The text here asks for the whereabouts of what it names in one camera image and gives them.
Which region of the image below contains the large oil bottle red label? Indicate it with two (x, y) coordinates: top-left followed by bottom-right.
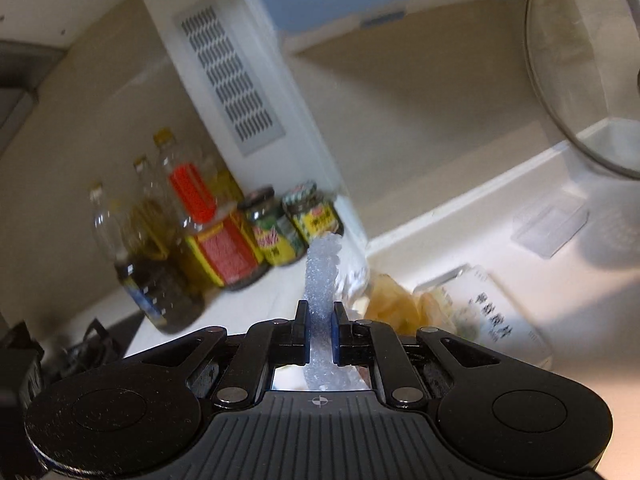
(152, 129), (273, 291)

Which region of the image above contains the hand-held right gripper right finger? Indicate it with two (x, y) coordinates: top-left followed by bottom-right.
(332, 301), (502, 409)

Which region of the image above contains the small jar checkered lid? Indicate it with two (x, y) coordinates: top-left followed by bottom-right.
(281, 180), (346, 252)

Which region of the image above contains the grey range hood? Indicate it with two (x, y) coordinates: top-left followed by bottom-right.
(0, 42), (67, 148)

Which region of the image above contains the clear bubble wrap strip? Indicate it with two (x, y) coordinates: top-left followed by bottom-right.
(304, 232), (370, 392)

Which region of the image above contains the white vent grille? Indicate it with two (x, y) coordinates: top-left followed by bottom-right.
(172, 5), (287, 157)

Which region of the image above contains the clear plastic box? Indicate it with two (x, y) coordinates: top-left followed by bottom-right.
(512, 195), (589, 260)

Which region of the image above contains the dark oil bottle blue label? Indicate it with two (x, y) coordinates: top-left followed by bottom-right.
(90, 182), (207, 335)

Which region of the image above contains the white printed carton box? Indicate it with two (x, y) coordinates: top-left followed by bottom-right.
(412, 262), (554, 367)

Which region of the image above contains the glass pot lid black handle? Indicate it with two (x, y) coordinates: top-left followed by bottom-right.
(524, 0), (640, 181)

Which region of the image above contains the green label jar black lid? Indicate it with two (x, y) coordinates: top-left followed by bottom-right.
(237, 186), (307, 267)

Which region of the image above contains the crumpled yellow plastic bag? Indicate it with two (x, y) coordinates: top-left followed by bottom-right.
(362, 272), (451, 337)

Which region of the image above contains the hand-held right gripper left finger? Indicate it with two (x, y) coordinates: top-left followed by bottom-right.
(125, 300), (311, 409)

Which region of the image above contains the yellow oil bottle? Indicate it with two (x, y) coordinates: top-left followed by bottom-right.
(131, 155), (173, 261)

